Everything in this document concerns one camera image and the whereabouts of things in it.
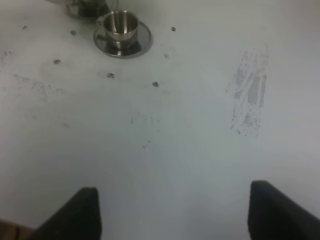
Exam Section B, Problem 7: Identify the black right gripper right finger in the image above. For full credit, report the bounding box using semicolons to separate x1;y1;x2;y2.
247;180;320;240

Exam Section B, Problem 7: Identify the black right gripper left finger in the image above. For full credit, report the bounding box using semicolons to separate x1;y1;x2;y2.
28;187;102;240

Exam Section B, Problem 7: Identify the front stainless steel saucer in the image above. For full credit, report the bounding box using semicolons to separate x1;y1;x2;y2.
93;21;153;59

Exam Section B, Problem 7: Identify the stainless steel saucer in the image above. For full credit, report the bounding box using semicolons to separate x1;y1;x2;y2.
64;0;119;19
93;21;153;59

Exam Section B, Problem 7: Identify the front stainless steel teacup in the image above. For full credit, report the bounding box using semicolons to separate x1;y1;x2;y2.
96;10;140;42

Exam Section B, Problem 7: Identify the rear stainless steel saucer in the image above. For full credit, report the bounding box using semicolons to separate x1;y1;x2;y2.
64;0;119;19

